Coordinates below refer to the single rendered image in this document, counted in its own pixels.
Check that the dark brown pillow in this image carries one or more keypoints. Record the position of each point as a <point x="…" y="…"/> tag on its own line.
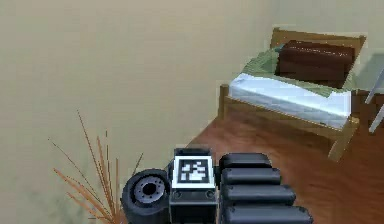
<point x="315" y="63"/>

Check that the orange dry grass plant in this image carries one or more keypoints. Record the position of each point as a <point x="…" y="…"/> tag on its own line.
<point x="100" y="186"/>

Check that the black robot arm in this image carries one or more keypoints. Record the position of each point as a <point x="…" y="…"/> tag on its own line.
<point x="250" y="186"/>

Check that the wooden bed with white mattress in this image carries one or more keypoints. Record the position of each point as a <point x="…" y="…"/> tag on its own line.
<point x="293" y="100"/>

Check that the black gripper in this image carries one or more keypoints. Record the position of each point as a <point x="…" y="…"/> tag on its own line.
<point x="146" y="196"/>

